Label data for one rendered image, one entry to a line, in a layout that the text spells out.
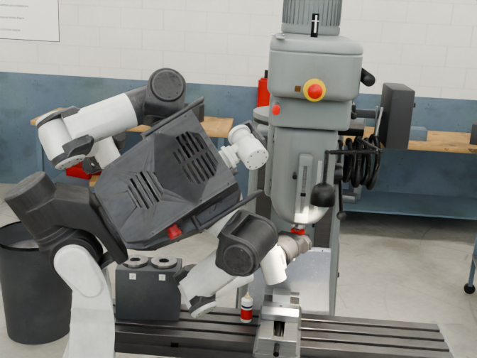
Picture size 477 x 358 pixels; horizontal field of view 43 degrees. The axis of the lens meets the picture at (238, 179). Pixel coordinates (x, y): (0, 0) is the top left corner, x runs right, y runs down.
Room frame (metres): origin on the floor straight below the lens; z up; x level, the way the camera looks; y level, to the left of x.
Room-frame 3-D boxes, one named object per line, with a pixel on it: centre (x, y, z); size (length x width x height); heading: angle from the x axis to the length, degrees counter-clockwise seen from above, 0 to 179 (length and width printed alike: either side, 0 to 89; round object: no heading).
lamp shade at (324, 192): (1.67, -0.25, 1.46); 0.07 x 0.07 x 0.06
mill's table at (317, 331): (1.86, -0.14, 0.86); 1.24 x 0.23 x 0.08; 87
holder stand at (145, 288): (1.92, 0.29, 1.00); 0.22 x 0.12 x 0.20; 92
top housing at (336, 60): (1.88, -0.21, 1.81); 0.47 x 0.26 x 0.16; 177
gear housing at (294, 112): (1.91, -0.21, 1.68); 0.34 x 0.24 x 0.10; 177
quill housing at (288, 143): (1.87, -0.21, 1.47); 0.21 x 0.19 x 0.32; 87
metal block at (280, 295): (1.87, -0.17, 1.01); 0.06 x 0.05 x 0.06; 84
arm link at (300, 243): (1.78, -0.17, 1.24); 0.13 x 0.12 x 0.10; 65
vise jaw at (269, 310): (1.81, -0.16, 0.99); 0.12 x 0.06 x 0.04; 84
